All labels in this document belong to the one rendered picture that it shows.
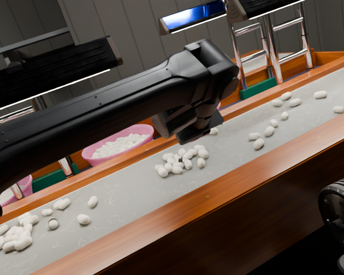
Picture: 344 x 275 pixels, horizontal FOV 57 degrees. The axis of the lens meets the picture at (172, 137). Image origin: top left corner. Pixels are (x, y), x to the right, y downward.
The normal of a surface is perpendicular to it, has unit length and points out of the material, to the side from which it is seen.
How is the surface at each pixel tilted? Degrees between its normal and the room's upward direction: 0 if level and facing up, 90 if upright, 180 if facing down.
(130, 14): 90
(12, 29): 90
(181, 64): 43
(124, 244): 0
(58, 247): 0
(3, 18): 90
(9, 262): 0
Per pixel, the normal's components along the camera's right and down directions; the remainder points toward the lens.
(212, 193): -0.29, -0.89
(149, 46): 0.25, 0.28
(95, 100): 0.18, -0.57
